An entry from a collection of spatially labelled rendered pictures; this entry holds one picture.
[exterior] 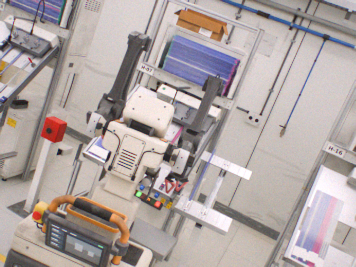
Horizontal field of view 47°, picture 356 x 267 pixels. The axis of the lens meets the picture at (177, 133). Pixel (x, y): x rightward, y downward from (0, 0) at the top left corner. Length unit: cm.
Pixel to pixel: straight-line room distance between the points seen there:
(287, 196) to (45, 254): 319
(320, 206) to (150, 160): 133
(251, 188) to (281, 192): 31
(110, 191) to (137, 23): 312
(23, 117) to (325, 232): 239
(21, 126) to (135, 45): 174
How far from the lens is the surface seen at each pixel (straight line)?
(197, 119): 202
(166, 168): 274
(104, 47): 498
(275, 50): 436
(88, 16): 372
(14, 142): 360
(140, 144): 181
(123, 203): 196
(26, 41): 353
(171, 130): 290
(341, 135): 304
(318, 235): 269
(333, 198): 283
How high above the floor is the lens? 173
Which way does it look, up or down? 14 degrees down
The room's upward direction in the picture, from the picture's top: 21 degrees clockwise
